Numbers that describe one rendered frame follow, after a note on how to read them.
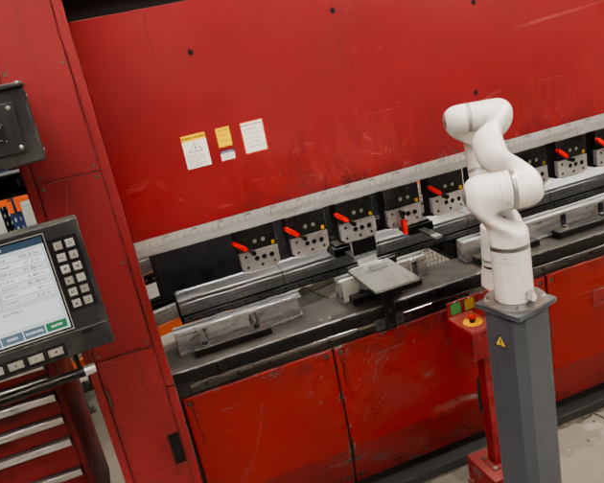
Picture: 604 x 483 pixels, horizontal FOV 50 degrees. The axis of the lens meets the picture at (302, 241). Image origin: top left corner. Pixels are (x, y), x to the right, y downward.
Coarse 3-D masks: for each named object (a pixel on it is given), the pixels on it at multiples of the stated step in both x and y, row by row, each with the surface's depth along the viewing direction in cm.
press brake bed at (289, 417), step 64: (576, 256) 274; (384, 320) 251; (576, 320) 283; (192, 384) 232; (256, 384) 241; (320, 384) 250; (384, 384) 259; (448, 384) 269; (576, 384) 297; (256, 448) 248; (320, 448) 257; (384, 448) 269; (448, 448) 287
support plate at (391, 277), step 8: (352, 272) 253; (360, 272) 251; (376, 272) 248; (384, 272) 247; (392, 272) 245; (400, 272) 244; (408, 272) 242; (360, 280) 244; (368, 280) 243; (376, 280) 241; (384, 280) 240; (392, 280) 239; (400, 280) 237; (408, 280) 236; (416, 280) 236; (376, 288) 234; (384, 288) 233; (392, 288) 234
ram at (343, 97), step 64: (192, 0) 210; (256, 0) 217; (320, 0) 224; (384, 0) 231; (448, 0) 238; (512, 0) 247; (576, 0) 256; (128, 64) 209; (192, 64) 215; (256, 64) 222; (320, 64) 229; (384, 64) 237; (448, 64) 245; (512, 64) 254; (576, 64) 263; (128, 128) 214; (192, 128) 221; (320, 128) 235; (384, 128) 243; (512, 128) 261; (576, 128) 271; (128, 192) 219; (192, 192) 226; (256, 192) 233
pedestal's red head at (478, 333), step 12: (456, 300) 249; (468, 312) 250; (456, 324) 244; (480, 324) 240; (456, 336) 247; (468, 336) 238; (480, 336) 237; (456, 348) 249; (468, 348) 241; (480, 348) 238
